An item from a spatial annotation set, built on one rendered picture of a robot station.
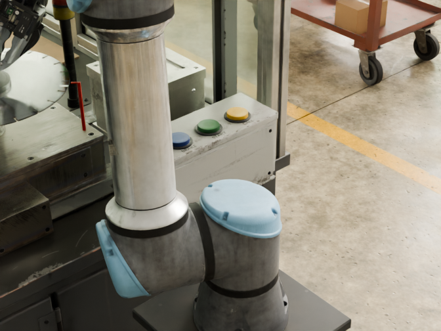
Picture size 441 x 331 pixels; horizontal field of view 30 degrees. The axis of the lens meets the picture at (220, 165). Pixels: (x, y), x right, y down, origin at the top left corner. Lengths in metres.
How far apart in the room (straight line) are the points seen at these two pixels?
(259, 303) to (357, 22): 2.46
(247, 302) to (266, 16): 0.57
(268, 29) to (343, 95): 2.02
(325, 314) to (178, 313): 0.23
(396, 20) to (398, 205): 1.15
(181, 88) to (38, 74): 0.29
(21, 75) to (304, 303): 0.70
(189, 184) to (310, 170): 1.59
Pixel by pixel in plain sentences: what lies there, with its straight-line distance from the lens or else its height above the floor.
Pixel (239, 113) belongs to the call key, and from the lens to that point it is 1.53.
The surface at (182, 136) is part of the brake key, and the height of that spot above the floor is 0.91.
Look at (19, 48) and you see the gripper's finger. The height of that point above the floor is 1.02.
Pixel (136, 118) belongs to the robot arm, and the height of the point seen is 1.14.
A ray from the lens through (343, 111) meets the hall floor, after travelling 3.43.
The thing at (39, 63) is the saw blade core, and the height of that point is 0.95.
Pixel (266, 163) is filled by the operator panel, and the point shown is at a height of 0.79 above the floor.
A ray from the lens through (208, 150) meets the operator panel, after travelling 1.47.
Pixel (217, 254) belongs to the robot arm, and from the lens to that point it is 1.16.
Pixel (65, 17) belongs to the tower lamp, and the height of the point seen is 0.98.
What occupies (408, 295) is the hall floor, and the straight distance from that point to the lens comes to 2.54.
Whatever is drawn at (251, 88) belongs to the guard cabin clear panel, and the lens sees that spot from 1.68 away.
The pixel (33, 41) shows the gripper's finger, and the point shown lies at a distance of 1.57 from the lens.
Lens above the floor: 1.66
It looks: 33 degrees down
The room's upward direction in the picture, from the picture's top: 1 degrees counter-clockwise
